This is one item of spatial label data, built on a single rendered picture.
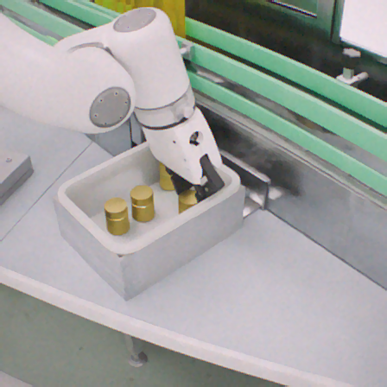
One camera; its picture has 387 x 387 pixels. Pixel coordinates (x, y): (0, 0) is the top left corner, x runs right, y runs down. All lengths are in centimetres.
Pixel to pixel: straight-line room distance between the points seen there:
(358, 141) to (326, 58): 28
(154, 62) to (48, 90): 14
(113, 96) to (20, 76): 10
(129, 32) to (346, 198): 36
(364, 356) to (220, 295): 21
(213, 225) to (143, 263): 12
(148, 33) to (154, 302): 35
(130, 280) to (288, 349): 22
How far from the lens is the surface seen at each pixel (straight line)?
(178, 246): 73
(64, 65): 49
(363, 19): 84
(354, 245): 76
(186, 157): 65
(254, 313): 71
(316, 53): 96
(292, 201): 80
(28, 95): 50
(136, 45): 57
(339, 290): 75
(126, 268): 68
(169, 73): 60
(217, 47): 94
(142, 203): 78
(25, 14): 116
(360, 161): 71
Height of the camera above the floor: 131
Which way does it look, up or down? 39 degrees down
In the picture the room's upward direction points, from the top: straight up
